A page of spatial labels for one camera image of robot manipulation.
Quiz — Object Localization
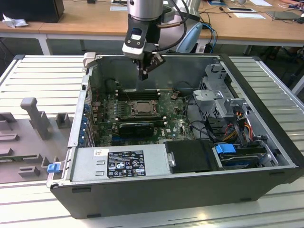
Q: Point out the black graphics card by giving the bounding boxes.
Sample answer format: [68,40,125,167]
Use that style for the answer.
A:
[118,122,155,138]

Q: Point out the blue plastic case latch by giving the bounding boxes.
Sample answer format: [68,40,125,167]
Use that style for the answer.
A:
[47,163,60,174]

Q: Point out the silver metal drive cage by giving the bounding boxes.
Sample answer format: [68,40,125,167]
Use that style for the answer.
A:
[191,63,253,124]

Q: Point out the black open PC case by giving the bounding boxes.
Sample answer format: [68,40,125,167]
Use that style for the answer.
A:
[46,52,301,220]

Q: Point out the pale blue teach pendant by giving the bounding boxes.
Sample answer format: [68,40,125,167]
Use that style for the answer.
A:
[175,22,204,54]

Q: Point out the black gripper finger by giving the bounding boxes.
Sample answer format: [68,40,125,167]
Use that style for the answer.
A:
[136,58,146,81]
[143,52,166,81]

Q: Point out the dark grey notebook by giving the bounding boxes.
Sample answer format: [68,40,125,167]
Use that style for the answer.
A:
[265,10,303,21]

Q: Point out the black computer tower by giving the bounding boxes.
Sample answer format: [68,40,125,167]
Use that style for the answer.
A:
[0,0,65,24]

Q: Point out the black plastic air shroud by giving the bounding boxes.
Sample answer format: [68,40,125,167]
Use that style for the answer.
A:
[163,140,220,174]

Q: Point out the crumpled white paper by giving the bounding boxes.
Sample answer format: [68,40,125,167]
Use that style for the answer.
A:
[1,13,29,29]

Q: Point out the orange yellow wire bundle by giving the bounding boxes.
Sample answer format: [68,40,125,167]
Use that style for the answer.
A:
[223,118,254,141]

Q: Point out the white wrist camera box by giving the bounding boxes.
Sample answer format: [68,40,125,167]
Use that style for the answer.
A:
[122,28,147,60]

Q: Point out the grey parts rack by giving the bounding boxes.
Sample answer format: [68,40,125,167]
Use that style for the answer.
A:
[0,97,75,184]

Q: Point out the black looped cable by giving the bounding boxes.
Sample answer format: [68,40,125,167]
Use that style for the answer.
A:
[186,94,216,140]

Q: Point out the grey plastic case latch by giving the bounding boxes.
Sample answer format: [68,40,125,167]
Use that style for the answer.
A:
[82,52,97,70]

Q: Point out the metal CPU socket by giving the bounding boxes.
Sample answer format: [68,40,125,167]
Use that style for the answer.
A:
[128,98,160,117]

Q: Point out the wooden desk with white frame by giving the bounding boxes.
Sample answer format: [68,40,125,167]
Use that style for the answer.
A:
[0,0,304,57]

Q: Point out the grey power supply unit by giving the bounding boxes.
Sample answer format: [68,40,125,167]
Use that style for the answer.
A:
[70,146,172,182]

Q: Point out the blue cable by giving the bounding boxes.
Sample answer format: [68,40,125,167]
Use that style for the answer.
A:
[201,22,219,51]

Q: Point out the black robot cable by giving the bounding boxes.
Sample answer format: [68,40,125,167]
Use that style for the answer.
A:
[155,0,192,52]

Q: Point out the hard disk in blue carrier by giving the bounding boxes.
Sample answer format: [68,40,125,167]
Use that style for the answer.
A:
[215,143,262,170]

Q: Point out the green motherboard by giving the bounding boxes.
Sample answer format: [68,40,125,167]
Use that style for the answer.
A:
[91,89,207,147]

